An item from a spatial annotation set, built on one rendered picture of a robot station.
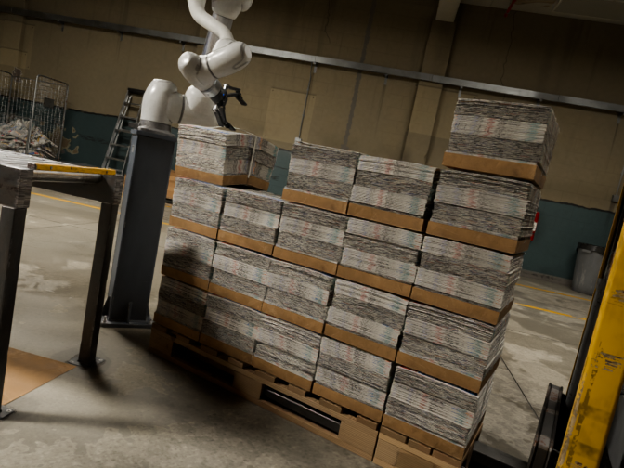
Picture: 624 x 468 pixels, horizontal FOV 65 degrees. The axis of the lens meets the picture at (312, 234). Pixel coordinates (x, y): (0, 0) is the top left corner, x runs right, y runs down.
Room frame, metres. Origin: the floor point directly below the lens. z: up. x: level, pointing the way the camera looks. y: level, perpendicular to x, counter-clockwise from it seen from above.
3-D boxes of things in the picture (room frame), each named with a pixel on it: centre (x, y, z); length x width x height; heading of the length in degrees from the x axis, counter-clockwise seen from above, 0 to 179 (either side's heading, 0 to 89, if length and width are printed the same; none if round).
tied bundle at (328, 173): (2.02, -0.07, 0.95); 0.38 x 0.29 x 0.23; 152
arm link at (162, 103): (2.54, 0.89, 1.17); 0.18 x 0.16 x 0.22; 119
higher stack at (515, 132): (1.73, -0.59, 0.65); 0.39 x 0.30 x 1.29; 151
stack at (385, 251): (2.08, 0.05, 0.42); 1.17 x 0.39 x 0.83; 61
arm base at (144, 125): (2.53, 0.91, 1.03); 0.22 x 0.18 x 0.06; 119
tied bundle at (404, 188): (1.87, -0.33, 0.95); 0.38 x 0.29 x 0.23; 150
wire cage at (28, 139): (8.70, 5.50, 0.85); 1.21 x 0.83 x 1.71; 81
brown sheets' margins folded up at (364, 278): (2.08, 0.05, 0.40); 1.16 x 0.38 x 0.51; 61
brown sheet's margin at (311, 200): (2.01, -0.07, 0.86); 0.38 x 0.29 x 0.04; 152
